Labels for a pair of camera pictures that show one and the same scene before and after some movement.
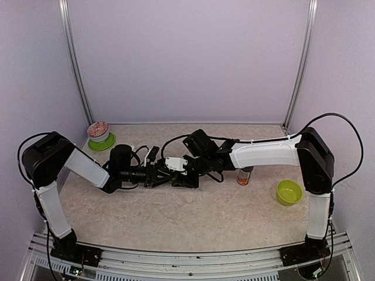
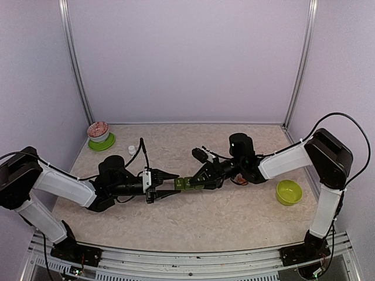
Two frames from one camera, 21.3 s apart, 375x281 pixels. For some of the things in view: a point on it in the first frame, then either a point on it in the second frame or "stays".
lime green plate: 101,146 stays
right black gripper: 191,184 to 214,174
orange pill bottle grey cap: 242,177 stays
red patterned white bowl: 98,132 stays
